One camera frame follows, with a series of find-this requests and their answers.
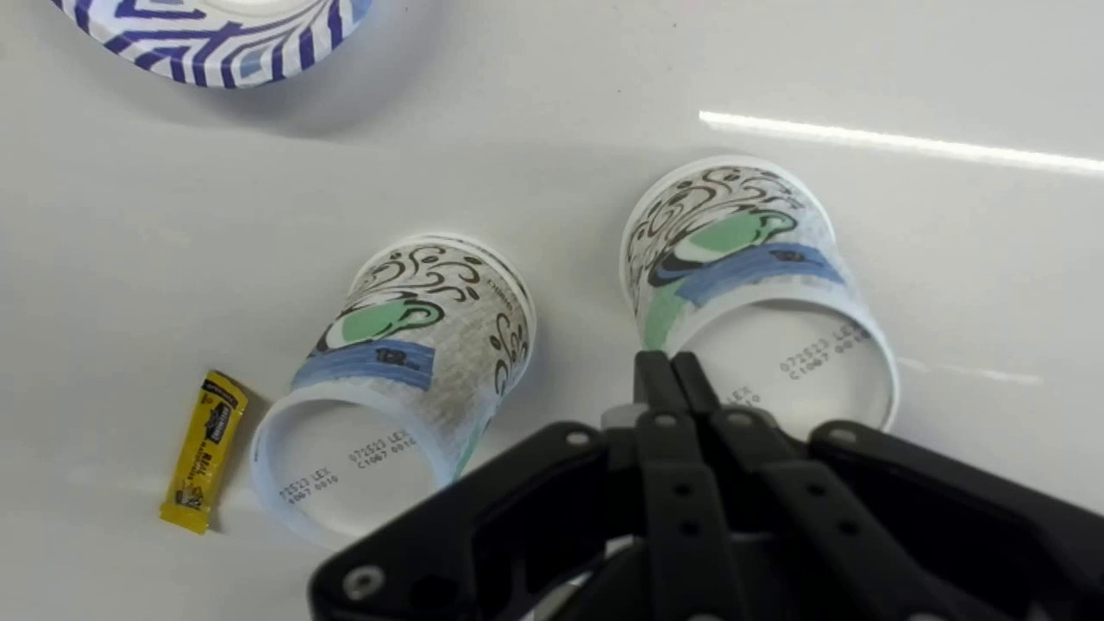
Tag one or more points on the patterned paper cup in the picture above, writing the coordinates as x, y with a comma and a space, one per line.
741, 264
398, 387

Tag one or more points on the yellow sachet packet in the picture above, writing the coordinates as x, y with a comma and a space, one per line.
206, 453

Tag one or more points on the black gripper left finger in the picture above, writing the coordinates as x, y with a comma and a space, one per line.
566, 527

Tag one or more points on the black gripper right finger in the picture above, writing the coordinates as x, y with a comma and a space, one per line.
897, 527

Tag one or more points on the blue patterned paper plate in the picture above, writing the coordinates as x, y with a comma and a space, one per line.
218, 43

